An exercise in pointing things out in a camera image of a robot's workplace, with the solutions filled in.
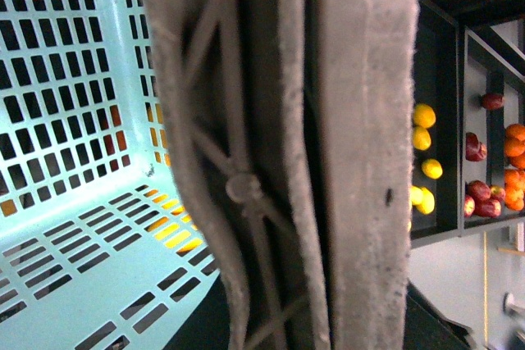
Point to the brown basket handle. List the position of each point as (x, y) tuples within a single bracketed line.
[(288, 124)]

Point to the light blue plastic basket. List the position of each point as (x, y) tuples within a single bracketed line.
[(97, 249)]

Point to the yellow lemon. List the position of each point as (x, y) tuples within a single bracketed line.
[(432, 169), (421, 138), (416, 195), (424, 116), (428, 203)]

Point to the black display shelf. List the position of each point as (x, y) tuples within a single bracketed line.
[(469, 67)]

